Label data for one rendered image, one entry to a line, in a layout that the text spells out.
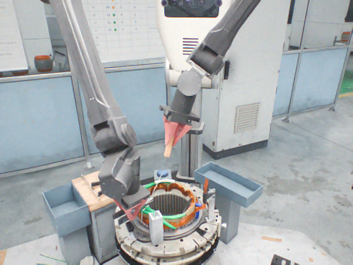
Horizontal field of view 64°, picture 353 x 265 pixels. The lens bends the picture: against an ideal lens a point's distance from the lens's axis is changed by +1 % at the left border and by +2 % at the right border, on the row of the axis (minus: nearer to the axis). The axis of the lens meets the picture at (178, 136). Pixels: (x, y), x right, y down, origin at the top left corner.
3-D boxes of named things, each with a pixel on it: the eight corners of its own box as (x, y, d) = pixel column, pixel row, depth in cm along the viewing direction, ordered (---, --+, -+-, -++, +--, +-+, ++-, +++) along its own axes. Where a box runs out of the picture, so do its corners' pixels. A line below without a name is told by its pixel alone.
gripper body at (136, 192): (129, 210, 66) (129, 186, 63) (106, 187, 72) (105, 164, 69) (150, 198, 70) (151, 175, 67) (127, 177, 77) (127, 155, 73)
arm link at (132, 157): (143, 145, 67) (120, 141, 67) (134, 162, 61) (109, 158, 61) (142, 168, 70) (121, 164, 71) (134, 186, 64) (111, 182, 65)
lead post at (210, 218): (214, 222, 83) (217, 189, 77) (207, 224, 82) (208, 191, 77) (212, 218, 84) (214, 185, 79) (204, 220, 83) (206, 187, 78)
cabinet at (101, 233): (100, 266, 106) (90, 211, 95) (83, 236, 120) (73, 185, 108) (144, 242, 117) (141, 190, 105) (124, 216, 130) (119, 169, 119)
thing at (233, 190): (254, 242, 116) (263, 185, 104) (239, 257, 110) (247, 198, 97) (208, 213, 132) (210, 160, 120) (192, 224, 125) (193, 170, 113)
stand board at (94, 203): (90, 212, 94) (89, 206, 93) (71, 185, 108) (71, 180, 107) (142, 190, 105) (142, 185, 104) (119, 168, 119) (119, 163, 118)
